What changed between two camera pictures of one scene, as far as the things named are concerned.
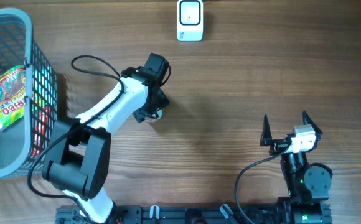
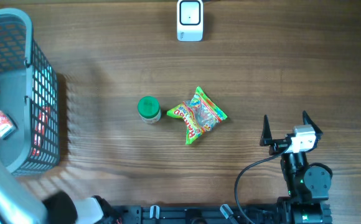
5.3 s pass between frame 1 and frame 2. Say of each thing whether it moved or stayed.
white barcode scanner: stayed
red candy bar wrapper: stayed
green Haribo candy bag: moved
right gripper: stayed
